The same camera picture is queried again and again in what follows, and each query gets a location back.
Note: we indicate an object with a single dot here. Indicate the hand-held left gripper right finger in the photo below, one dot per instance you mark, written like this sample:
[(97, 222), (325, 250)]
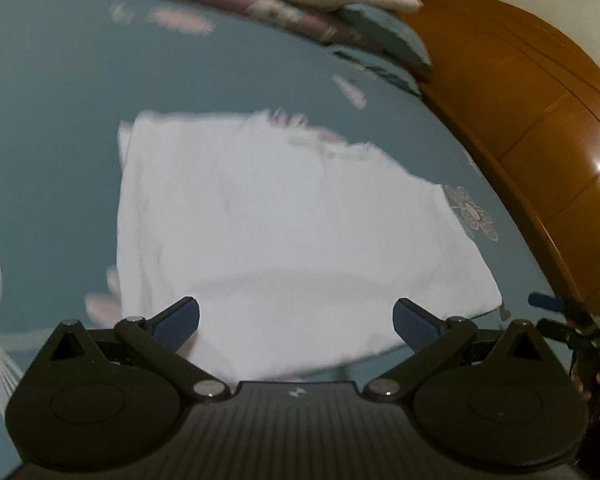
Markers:
[(412, 325)]

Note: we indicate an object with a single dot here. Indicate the wooden bed headboard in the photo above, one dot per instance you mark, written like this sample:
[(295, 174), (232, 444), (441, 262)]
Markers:
[(530, 110)]

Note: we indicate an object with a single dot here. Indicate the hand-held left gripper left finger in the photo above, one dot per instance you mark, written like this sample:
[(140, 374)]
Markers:
[(180, 317)]

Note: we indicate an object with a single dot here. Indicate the blue floral bed sheet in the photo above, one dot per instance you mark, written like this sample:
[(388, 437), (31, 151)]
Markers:
[(55, 135)]

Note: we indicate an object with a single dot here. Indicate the teal pillow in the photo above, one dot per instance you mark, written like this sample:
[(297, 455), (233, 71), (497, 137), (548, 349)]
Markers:
[(390, 30), (380, 67)]

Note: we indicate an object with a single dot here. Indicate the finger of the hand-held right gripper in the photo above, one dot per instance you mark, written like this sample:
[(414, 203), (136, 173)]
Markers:
[(557, 331), (545, 301)]

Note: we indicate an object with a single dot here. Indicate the white long-sleeved printed shirt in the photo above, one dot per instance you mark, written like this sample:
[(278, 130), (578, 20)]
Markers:
[(280, 235)]

